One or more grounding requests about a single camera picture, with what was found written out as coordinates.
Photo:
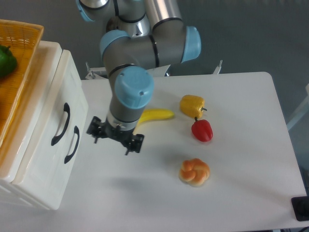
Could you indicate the red toy pepper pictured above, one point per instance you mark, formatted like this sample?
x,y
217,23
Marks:
x,y
202,130

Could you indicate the knotted toy bread roll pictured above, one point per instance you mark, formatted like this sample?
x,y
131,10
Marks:
x,y
194,172

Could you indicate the yellow toy pepper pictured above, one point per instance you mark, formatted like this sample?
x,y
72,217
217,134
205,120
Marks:
x,y
192,106

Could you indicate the orange plastic basket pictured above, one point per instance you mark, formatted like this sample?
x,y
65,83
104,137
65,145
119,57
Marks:
x,y
23,39

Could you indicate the black device at edge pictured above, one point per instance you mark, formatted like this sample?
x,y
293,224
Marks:
x,y
301,207

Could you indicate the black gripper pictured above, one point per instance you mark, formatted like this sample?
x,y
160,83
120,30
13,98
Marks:
x,y
99,130

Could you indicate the white chair part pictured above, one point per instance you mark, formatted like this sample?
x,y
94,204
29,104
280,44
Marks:
x,y
300,111

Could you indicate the yellow toy banana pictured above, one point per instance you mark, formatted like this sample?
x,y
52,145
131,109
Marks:
x,y
155,114

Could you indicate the white drawer cabinet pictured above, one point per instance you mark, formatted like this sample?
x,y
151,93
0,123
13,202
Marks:
x,y
32,98

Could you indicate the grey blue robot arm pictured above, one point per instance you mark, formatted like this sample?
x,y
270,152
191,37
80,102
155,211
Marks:
x,y
127,59

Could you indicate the green toy pepper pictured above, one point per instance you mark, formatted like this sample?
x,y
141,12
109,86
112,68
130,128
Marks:
x,y
8,62

